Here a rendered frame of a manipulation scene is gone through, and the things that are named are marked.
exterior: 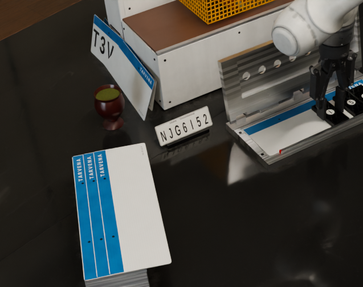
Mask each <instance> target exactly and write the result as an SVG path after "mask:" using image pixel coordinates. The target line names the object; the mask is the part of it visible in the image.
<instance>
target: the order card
mask: <svg viewBox="0 0 363 287"><path fill-rule="evenodd" d="M212 124H213V123H212V120H211V117H210V113H209V109H208V107H207V106H205V107H203V108H201V109H198V110H195V111H193V112H191V113H188V114H186V115H183V116H181V117H179V118H176V119H173V120H171V121H168V122H166V123H164V124H161V125H159V126H156V127H155V130H156V133H157V137H158V140H159V143H160V146H163V145H166V144H168V143H170V142H173V141H175V140H178V139H180V138H182V137H185V136H187V135H189V134H192V133H194V132H197V131H199V130H201V129H204V128H206V127H208V126H211V125H212Z"/></svg>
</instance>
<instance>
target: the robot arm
mask: <svg viewBox="0 0 363 287"><path fill-rule="evenodd" d="M361 3H363V0H294V1H293V2H292V3H291V4H290V5H289V6H287V7H286V8H285V9H284V10H283V11H282V12H281V13H280V14H279V15H278V17H277V18H276V20H275V22H274V24H273V27H272V31H271V36H272V40H273V43H274V45H275V47H276V48H277V49H278V50H279V51H280V52H282V53H284V54H285V55H288V56H300V55H304V54H306V53H308V52H310V51H312V50H313V49H314V48H315V47H317V46H319V54H320V58H319V61H318V64H316V65H315V66H312V65H311V66H310V67H309V70H310V73H311V78H310V89H309V96H310V97H311V98H312V99H314V100H315V101H316V108H317V116H318V117H320V118H321V119H322V120H323V121H324V120H326V112H327V99H326V98H325V93H326V91H327V87H328V83H329V79H330V77H332V75H333V72H334V71H336V75H337V80H338V85H339V86H336V93H335V107H336V108H337V109H338V110H340V111H341V112H344V100H345V98H346V92H349V90H350V88H348V87H349V86H352V85H353V84H354V68H355V61H356V58H357V54H356V53H355V52H354V51H352V50H350V42H351V41H352V39H353V36H354V24H355V17H356V13H357V11H358V7H359V5H360V4H361ZM344 64H345V65H344ZM320 73H321V75H320Z"/></svg>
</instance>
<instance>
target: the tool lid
mask: <svg viewBox="0 0 363 287"><path fill-rule="evenodd" d="M350 50H352V51H354V52H355V53H356V54H357V58H356V61H355V68H356V69H358V68H360V67H362V59H361V39H360V20H359V9H358V11H357V13H356V17H355V24H354V36H353V39H352V41H351V42H350ZM319 58H320V54H319V47H318V46H317V47H315V48H314V49H313V50H312V51H310V52H309V53H308V54H306V55H305V54H304V55H300V56H295V57H294V59H293V60H291V61H290V60H289V56H288V55H285V54H284V53H282V52H280V51H279V50H278V49H277V48H276V47H275V45H274V43H273V40H270V41H267V42H265V43H262V44H260V45H257V46H255V47H252V48H249V49H247V50H244V51H242V52H239V53H237V54H234V55H231V56H228V57H226V58H223V59H221V60H218V68H219V74H220V78H221V85H222V92H223V98H224V102H225V108H226V115H227V120H229V121H230V122H231V121H234V120H236V116H238V115H240V114H243V113H244V114H246V115H248V114H250V113H253V112H256V111H257V110H260V112H259V113H263V112H265V111H267V110H270V109H272V108H274V107H277V106H279V101H282V100H284V99H287V98H289V97H291V96H293V93H294V92H296V91H298V90H300V89H301V90H302V91H306V90H307V89H310V78H311V73H310V70H309V67H310V66H311V65H312V66H315V65H316V64H318V61H319ZM276 60H279V65H278V66H277V67H275V66H274V62H275V61H276ZM261 66H264V70H263V72H261V73H259V67H261ZM245 72H248V77H247V78H246V79H243V74H244V73H245ZM336 77H337V75H336V71H334V72H333V75H332V77H330V79H329V83H328V85H329V84H332V83H334V82H335V78H336Z"/></svg>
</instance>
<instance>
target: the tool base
mask: <svg viewBox="0 0 363 287"><path fill-rule="evenodd" d="M359 70H360V68H358V69H354V82H355V81H358V80H360V79H363V74H362V73H361V72H359ZM336 86H339V85H338V80H337V78H335V82H334V83H332V84H329V85H328V87H327V91H326V93H325V94H327V93H329V92H332V91H335V90H336ZM311 100H313V99H312V98H311V97H310V96H309V89H307V90H306V91H302V92H301V91H299V90H298V91H296V92H294V93H293V96H291V97H289V98H287V99H284V100H282V101H279V106H277V107H274V108H272V109H270V110H267V111H265V112H263V113H259V112H260V110H257V111H256V112H253V113H250V114H248V115H244V114H240V115H238V116H236V120H234V121H231V122H227V123H226V129H227V130H228V131H229V132H230V133H231V134H232V135H233V136H234V137H235V138H236V139H237V140H238V141H239V142H240V143H241V144H242V145H243V146H244V147H245V148H246V149H247V150H248V151H249V152H250V153H251V154H252V155H253V156H254V157H255V158H256V159H257V160H258V161H259V162H260V163H261V164H262V165H263V166H264V167H265V168H266V169H267V170H268V171H271V170H273V169H275V168H277V167H280V166H282V165H285V164H286V163H288V162H291V161H293V160H295V159H298V158H300V157H302V156H304V155H306V154H308V153H311V152H313V151H315V150H317V149H319V148H321V147H324V146H326V145H329V144H331V143H332V142H335V141H337V140H339V139H342V138H344V137H346V136H348V135H350V134H352V133H355V132H357V131H359V130H361V129H363V118H361V119H359V120H356V121H354V122H351V123H350V124H347V125H345V126H343V127H340V128H338V129H336V130H334V131H332V132H329V133H327V134H325V135H323V136H321V137H318V138H316V139H314V140H311V141H309V142H307V143H305V144H302V145H300V146H298V147H296V148H294V149H291V150H289V151H287V152H285V153H283V154H280V153H277V154H275V155H272V156H269V155H268V154H267V153H266V152H265V151H264V150H263V149H261V148H260V147H259V146H258V145H257V144H256V143H255V142H254V141H253V140H252V139H251V138H250V137H249V136H248V135H247V134H246V133H245V132H244V131H243V130H244V129H245V128H248V127H250V126H253V125H255V124H257V123H259V122H262V121H264V120H266V119H269V118H271V117H273V116H276V115H278V114H281V113H283V112H285V111H287V110H290V109H292V108H295V107H297V106H299V105H301V104H304V103H307V102H309V101H311ZM239 132H242V133H241V134H239ZM262 153H263V154H264V155H261V154H262Z"/></svg>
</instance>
